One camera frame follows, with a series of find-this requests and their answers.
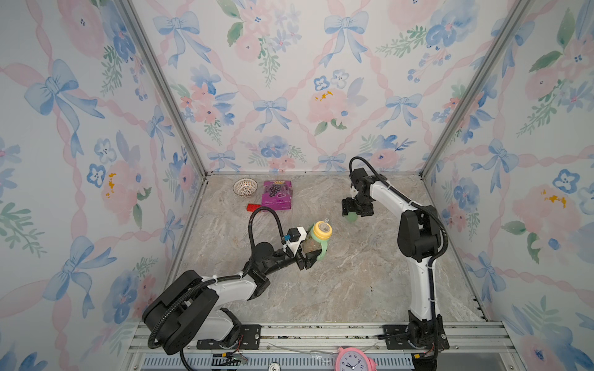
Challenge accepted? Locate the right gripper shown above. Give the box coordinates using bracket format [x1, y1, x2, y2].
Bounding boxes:
[342, 195, 373, 216]

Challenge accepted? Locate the green bottle cap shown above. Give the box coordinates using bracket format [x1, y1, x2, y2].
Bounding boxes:
[346, 212, 358, 223]

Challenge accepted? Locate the yellow bottle lid with straw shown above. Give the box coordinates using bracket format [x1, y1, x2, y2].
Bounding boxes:
[310, 220, 333, 241]

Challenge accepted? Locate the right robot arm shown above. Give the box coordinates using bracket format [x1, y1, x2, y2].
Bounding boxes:
[342, 168, 449, 357]

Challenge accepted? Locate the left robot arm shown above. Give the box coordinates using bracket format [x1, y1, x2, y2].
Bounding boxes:
[142, 241, 328, 356]

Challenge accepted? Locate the purple snack box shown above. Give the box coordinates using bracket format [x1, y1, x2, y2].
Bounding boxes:
[261, 180, 293, 211]

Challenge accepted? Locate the red toy brick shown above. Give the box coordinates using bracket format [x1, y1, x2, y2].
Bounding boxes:
[246, 203, 261, 213]

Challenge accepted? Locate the patterned white bowl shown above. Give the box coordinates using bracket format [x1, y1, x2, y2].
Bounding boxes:
[233, 178, 258, 197]

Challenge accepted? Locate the pink alarm clock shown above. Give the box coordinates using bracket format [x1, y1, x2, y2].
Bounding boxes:
[334, 347, 377, 371]

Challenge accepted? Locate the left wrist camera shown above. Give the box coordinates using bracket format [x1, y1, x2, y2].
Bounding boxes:
[282, 227, 307, 258]

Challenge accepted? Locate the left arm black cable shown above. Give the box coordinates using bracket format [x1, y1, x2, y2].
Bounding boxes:
[147, 206, 286, 371]

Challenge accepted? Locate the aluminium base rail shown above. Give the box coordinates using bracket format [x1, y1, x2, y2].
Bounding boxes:
[122, 322, 527, 370]

